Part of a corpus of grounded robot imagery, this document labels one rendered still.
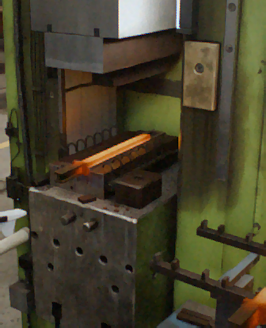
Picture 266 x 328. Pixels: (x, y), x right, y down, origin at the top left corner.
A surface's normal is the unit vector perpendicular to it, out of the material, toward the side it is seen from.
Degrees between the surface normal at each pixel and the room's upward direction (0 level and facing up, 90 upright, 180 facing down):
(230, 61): 90
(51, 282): 90
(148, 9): 90
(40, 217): 90
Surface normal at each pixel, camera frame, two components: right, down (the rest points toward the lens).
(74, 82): 0.82, 0.20
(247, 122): -0.58, 0.29
